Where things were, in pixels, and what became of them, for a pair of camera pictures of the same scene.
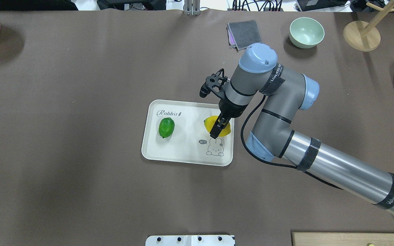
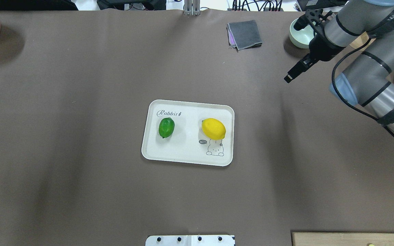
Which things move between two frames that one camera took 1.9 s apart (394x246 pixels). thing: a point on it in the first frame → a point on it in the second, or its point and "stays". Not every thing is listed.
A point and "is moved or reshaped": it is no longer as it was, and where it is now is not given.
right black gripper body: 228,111 → 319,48
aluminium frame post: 192,8 stays
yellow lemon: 209,121 is moved or reshaped
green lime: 166,127 stays
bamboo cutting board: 344,238 stays
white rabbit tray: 191,142 stays
